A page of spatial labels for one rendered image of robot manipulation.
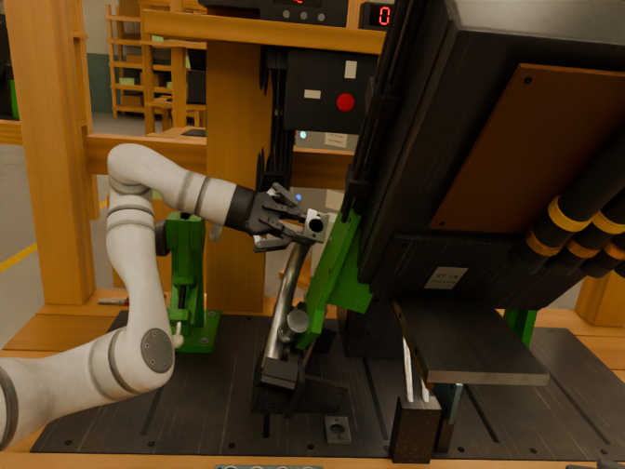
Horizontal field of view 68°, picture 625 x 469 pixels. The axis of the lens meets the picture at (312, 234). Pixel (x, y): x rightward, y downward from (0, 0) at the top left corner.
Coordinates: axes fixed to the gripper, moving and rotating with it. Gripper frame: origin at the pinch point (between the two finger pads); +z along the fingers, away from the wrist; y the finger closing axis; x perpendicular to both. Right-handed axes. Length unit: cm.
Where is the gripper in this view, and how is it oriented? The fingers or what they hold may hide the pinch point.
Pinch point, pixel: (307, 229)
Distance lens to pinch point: 82.2
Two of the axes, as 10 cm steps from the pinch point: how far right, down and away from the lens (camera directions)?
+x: -2.7, 3.7, 8.9
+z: 9.4, 3.0, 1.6
